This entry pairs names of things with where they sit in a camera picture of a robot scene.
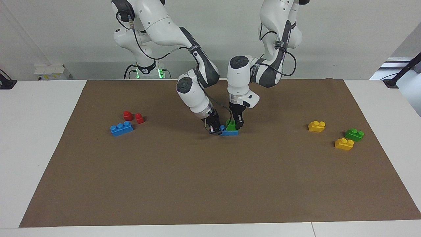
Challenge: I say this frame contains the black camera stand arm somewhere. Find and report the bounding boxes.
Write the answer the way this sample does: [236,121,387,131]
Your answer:
[382,52,421,89]

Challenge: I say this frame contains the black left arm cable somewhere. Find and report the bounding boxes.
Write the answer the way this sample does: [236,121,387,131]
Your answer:
[259,21,297,77]

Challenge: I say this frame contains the black clamp mount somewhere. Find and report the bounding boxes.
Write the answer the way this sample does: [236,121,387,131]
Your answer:
[0,69,18,90]

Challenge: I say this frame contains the white box with yellow labels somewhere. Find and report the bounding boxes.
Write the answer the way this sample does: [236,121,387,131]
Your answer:
[34,64,72,81]

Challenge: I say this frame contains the brown paper table mat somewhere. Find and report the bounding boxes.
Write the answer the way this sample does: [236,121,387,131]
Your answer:
[19,78,421,228]

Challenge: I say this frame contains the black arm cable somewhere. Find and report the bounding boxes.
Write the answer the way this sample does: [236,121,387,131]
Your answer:
[259,21,297,77]
[115,10,235,123]

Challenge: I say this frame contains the blue three-stud toy brick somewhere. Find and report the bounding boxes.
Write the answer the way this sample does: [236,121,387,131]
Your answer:
[218,125,239,137]
[110,121,135,137]

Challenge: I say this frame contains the yellow two-stud toy brick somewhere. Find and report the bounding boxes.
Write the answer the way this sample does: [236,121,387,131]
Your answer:
[334,138,355,151]
[308,120,326,133]

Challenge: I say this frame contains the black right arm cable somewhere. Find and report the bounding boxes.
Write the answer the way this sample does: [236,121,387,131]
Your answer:
[115,10,235,123]

